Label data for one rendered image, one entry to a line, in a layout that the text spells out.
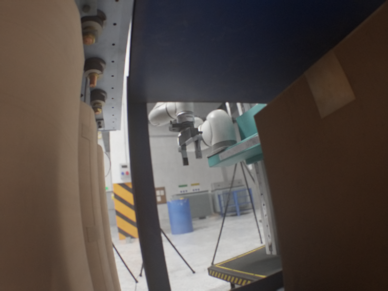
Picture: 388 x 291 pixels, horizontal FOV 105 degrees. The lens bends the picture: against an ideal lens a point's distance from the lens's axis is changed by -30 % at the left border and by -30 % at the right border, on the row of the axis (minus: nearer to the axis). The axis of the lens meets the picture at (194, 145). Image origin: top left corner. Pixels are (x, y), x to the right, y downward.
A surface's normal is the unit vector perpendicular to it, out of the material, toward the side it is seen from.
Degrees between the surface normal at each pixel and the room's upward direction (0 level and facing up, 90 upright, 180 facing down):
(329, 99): 90
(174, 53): 180
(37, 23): 90
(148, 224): 90
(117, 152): 90
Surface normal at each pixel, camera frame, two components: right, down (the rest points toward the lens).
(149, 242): 0.28, -0.30
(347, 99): -0.95, 0.06
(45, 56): 0.97, -0.20
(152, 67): 0.15, 0.95
